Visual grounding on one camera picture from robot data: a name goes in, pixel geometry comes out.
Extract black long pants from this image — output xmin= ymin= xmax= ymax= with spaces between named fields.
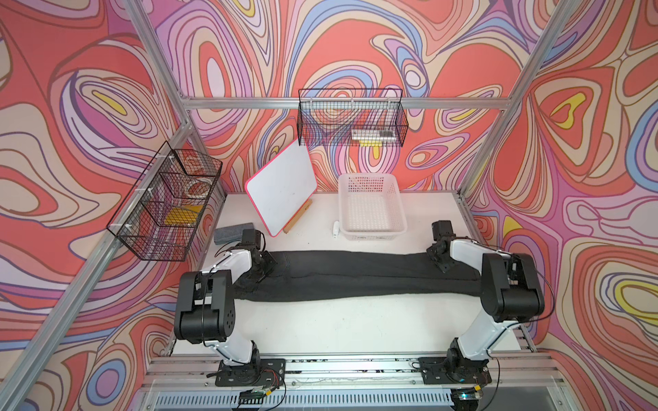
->
xmin=234 ymin=251 xmax=481 ymax=302

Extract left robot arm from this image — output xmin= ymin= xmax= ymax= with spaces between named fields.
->
xmin=174 ymin=245 xmax=277 ymax=366

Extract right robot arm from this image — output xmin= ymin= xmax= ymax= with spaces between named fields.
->
xmin=427 ymin=236 xmax=545 ymax=371

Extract grey eraser block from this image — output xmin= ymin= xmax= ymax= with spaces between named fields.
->
xmin=214 ymin=223 xmax=255 ymax=245

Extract wooden whiteboard stand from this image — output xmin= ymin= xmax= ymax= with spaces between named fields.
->
xmin=283 ymin=199 xmax=313 ymax=234

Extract pink framed whiteboard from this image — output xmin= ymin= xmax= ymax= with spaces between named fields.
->
xmin=244 ymin=140 xmax=318 ymax=237

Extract white plastic basket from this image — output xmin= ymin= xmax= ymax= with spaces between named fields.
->
xmin=339 ymin=173 xmax=408 ymax=241

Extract yellow item in basket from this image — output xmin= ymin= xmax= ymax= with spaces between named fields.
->
xmin=163 ymin=205 xmax=203 ymax=226

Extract green circuit board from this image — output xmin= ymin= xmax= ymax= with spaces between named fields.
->
xmin=237 ymin=390 xmax=272 ymax=406

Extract silver box in basket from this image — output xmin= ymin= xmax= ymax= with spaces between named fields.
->
xmin=351 ymin=129 xmax=398 ymax=144

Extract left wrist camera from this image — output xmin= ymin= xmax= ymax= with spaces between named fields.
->
xmin=239 ymin=229 xmax=263 ymax=250

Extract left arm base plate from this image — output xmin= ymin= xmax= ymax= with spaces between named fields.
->
xmin=208 ymin=359 xmax=286 ymax=388

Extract black wire basket left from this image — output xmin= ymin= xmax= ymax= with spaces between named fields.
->
xmin=106 ymin=142 xmax=223 ymax=262

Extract black wire basket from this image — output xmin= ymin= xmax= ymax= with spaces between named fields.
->
xmin=106 ymin=142 xmax=223 ymax=262
xmin=297 ymin=87 xmax=409 ymax=148

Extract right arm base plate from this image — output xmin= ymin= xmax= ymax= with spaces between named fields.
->
xmin=418 ymin=356 xmax=492 ymax=387

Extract aluminium front rail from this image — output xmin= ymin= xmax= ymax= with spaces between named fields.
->
xmin=142 ymin=351 xmax=565 ymax=389

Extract black wire basket back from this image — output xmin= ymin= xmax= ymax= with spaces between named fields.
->
xmin=297 ymin=87 xmax=409 ymax=148

